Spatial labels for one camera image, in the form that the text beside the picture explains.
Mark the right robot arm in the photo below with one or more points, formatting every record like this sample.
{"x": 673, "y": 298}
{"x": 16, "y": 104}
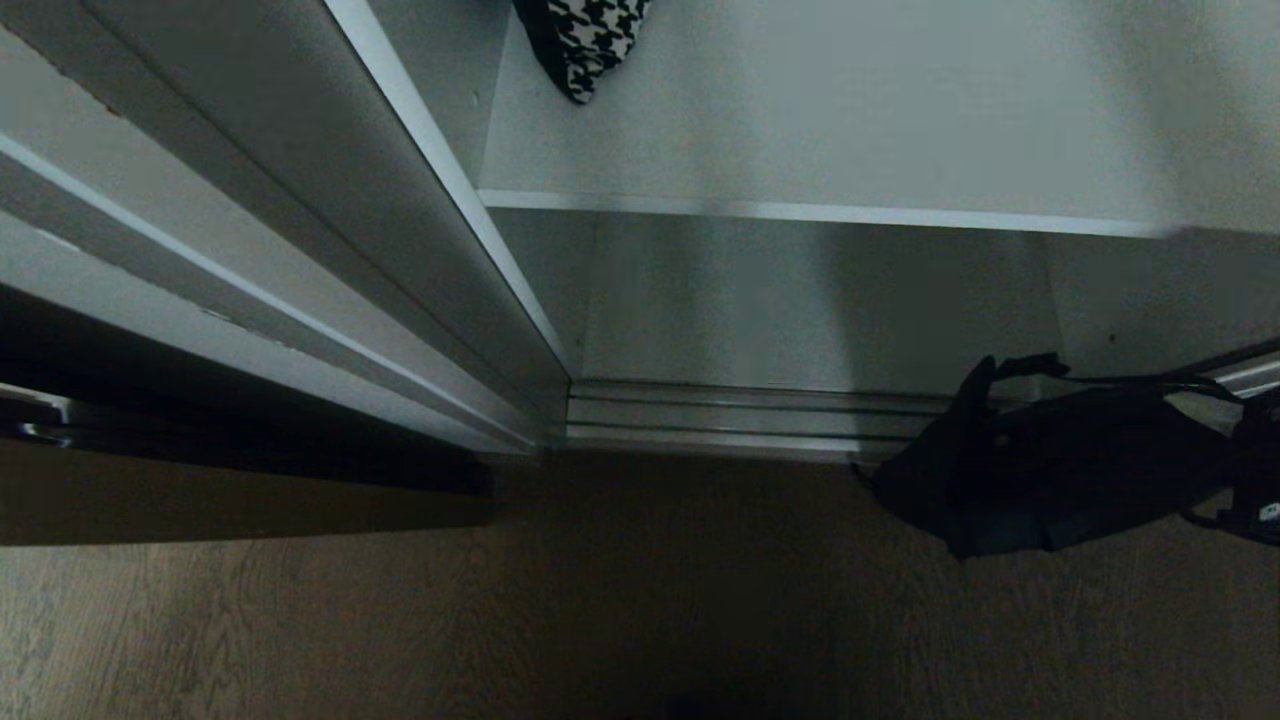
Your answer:
{"x": 1258, "y": 470}

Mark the white wardrobe shelf board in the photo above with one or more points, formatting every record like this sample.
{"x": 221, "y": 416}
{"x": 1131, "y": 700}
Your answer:
{"x": 850, "y": 110}

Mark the white sliding wardrobe door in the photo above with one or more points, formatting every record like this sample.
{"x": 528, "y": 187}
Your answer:
{"x": 300, "y": 220}

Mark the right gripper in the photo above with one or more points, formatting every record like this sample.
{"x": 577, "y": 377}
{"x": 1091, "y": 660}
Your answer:
{"x": 1050, "y": 470}

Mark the black white houndstooth cloth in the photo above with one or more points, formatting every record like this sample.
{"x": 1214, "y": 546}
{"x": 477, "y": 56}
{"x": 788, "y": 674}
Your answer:
{"x": 590, "y": 40}

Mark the white wardrobe carcass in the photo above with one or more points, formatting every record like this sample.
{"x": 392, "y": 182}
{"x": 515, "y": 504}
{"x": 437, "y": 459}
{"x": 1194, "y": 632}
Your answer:
{"x": 780, "y": 300}

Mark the dark brown wooden panel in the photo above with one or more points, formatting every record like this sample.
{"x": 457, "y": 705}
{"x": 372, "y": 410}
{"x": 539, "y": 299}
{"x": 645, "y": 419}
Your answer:
{"x": 240, "y": 490}

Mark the silver floor door track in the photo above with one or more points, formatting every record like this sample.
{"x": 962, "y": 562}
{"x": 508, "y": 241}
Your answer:
{"x": 740, "y": 418}

